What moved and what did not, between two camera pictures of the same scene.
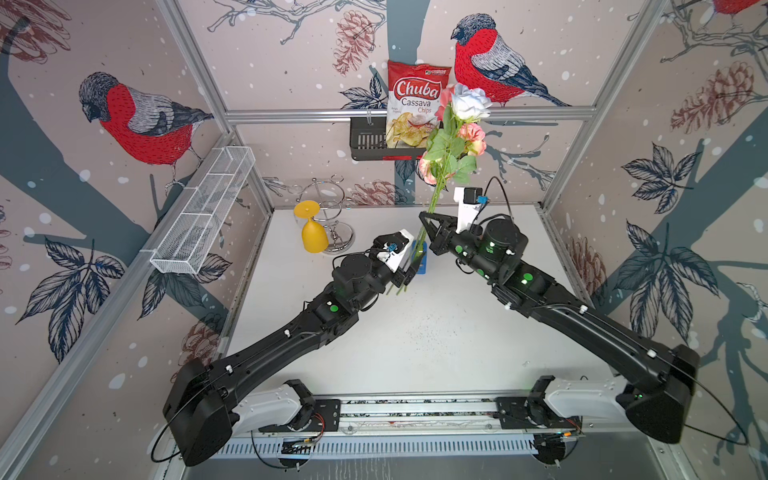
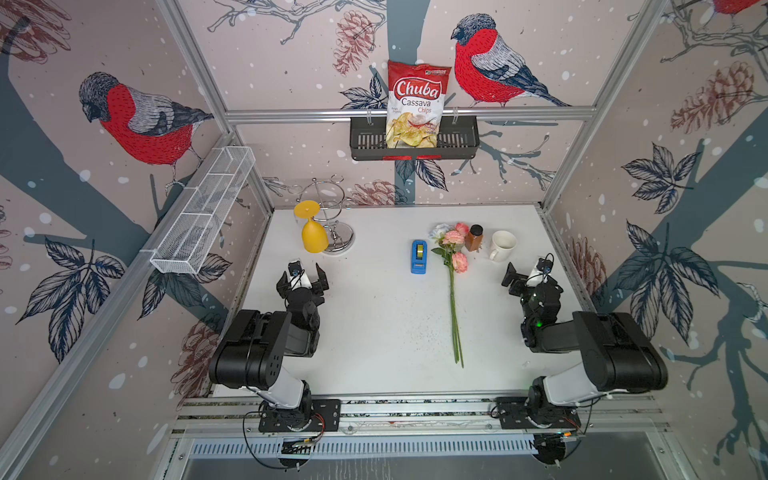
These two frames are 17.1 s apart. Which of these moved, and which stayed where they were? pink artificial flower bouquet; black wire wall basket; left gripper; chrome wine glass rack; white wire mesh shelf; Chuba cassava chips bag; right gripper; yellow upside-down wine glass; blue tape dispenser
Moved: pink artificial flower bouquet; right gripper; left gripper
Stayed: blue tape dispenser; chrome wine glass rack; yellow upside-down wine glass; black wire wall basket; Chuba cassava chips bag; white wire mesh shelf
